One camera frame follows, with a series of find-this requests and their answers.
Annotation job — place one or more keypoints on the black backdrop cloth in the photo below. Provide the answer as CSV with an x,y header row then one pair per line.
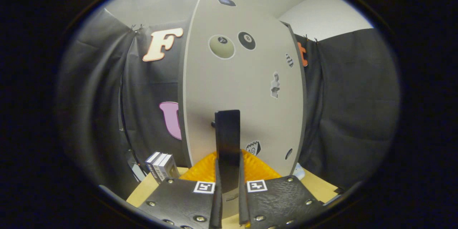
x,y
357,114

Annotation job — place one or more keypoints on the dark grey cabinet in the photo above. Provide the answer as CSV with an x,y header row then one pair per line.
x,y
181,61

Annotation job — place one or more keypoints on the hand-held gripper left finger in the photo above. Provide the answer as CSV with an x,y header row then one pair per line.
x,y
217,207

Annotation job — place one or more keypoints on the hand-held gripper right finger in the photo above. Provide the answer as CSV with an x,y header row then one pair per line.
x,y
242,204

